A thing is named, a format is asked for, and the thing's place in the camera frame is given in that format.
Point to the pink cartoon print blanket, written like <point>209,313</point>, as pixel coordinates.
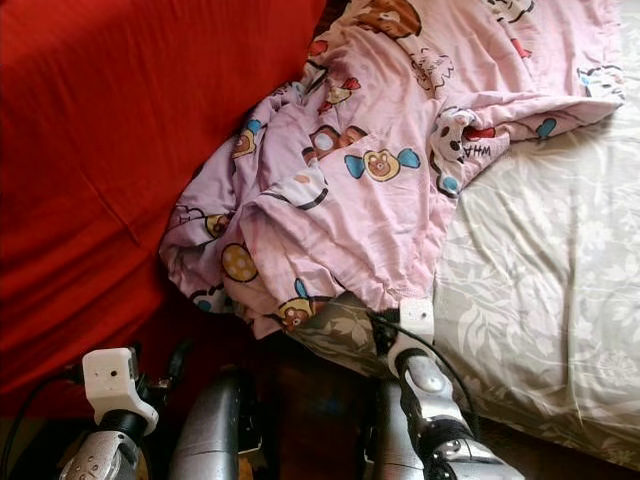
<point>370,190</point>

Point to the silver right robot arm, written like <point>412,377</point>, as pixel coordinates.
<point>445,410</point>

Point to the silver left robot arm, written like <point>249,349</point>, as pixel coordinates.
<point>105,458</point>

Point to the silver left robot leg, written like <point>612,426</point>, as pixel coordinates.
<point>208,428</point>

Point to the silver robot leg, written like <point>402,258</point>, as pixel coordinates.
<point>392,440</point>
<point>208,428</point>

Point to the silver right robot leg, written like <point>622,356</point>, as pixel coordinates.
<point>392,440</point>

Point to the bed with beige floral sheet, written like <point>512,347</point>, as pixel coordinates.
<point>550,290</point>

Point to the large red covered mattress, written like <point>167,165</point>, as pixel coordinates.
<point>120,180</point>

